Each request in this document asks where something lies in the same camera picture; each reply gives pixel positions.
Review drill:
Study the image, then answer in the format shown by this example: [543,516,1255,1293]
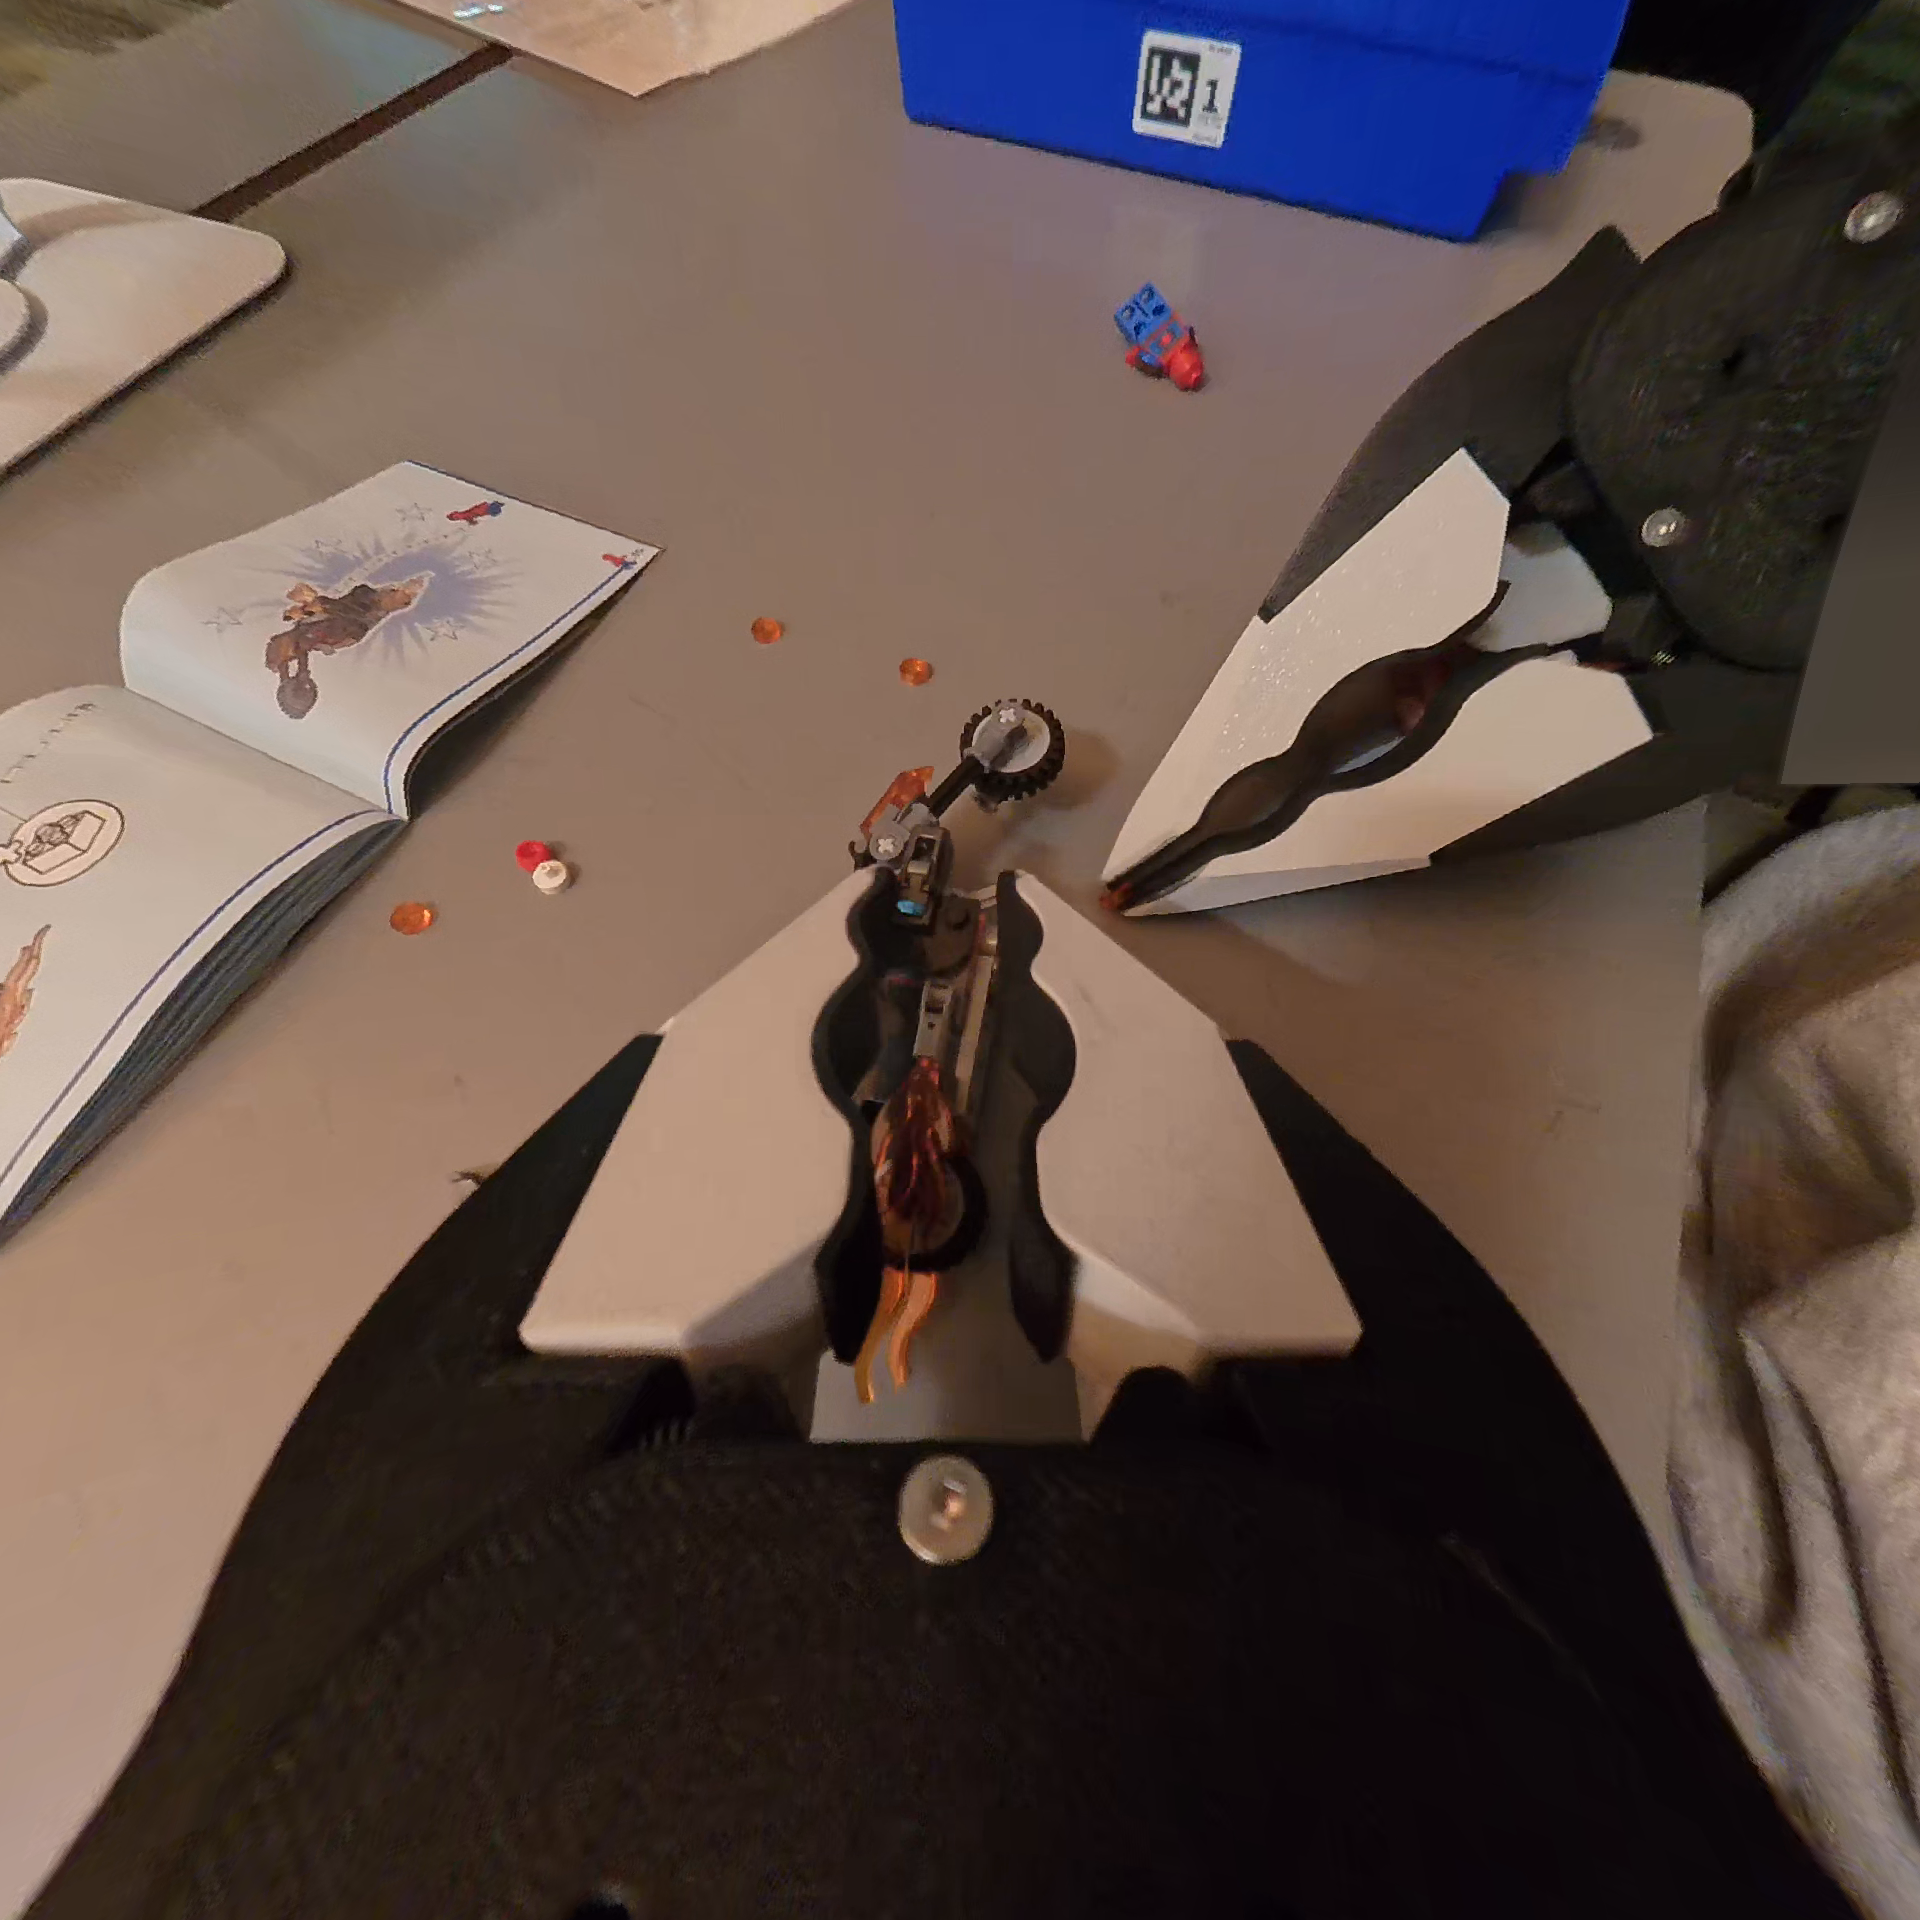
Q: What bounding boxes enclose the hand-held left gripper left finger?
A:
[516,867,879,1409]

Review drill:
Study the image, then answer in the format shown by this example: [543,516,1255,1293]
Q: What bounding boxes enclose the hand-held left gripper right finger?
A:
[994,867,1364,1402]

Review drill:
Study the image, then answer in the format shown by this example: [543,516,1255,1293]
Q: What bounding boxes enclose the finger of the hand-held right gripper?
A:
[1118,651,1657,922]
[1098,451,1613,897]

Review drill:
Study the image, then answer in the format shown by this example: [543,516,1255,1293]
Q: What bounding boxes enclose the lego motorcycle model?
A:
[847,698,1069,1409]

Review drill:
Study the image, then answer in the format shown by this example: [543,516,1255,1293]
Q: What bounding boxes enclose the red blue lego minifigure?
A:
[1113,282,1208,396]

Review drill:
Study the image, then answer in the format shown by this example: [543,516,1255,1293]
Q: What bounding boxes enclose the lego instruction booklet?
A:
[0,459,663,1249]

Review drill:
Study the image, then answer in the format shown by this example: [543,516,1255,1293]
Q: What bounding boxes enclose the blue plastic bin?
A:
[890,0,1634,243]

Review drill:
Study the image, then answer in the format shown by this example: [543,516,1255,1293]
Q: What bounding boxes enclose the printed paper sheet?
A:
[390,0,856,99]

